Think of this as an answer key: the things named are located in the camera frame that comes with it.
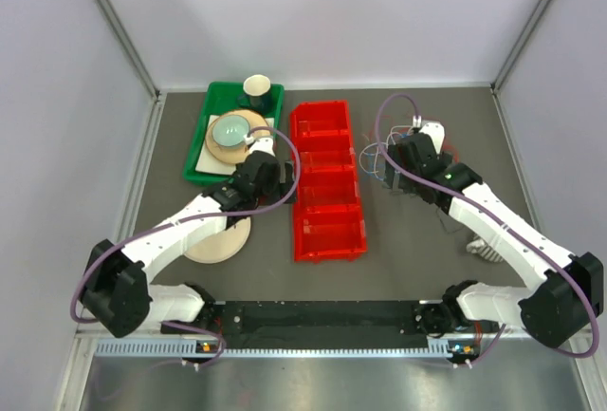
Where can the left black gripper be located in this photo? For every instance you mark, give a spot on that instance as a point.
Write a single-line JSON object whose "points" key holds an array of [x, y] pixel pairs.
{"points": [[288, 177]]}

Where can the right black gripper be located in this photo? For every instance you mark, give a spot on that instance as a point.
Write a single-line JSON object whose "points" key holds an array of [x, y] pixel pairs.
{"points": [[403, 183]]}

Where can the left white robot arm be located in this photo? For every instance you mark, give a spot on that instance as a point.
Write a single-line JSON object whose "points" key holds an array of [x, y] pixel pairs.
{"points": [[118, 288]]}

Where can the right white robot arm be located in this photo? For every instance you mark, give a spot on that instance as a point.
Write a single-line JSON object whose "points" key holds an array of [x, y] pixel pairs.
{"points": [[562, 292]]}

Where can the white square board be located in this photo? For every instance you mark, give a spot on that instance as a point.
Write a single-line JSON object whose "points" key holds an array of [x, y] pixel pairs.
{"points": [[207, 163]]}

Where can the teal bowl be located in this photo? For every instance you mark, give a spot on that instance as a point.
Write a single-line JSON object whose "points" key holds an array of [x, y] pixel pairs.
{"points": [[230, 131]]}

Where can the beige floral plate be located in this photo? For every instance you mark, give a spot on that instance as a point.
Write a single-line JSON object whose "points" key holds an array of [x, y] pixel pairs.
{"points": [[221, 247]]}

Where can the red compartment bin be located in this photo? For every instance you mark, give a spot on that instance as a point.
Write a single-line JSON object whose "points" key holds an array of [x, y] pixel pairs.
{"points": [[328, 221]]}

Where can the dark green cup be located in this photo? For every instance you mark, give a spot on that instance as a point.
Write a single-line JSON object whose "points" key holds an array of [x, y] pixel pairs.
{"points": [[256, 94]]}

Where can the green plastic tray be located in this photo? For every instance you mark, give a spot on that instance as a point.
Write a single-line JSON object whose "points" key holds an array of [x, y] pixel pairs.
{"points": [[220, 99]]}

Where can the silver finned heat sink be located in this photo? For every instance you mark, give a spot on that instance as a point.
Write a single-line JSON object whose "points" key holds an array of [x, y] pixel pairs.
{"points": [[479, 247]]}

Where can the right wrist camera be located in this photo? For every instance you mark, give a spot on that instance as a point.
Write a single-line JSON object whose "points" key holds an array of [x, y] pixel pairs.
{"points": [[434, 129]]}

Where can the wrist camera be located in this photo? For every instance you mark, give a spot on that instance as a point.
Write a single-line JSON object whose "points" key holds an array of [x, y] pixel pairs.
{"points": [[264, 144], [434, 129]]}

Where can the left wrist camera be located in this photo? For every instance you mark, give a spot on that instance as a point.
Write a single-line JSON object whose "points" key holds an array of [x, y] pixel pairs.
{"points": [[264, 144]]}

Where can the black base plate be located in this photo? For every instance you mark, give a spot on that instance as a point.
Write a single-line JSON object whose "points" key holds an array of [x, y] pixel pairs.
{"points": [[327, 324]]}

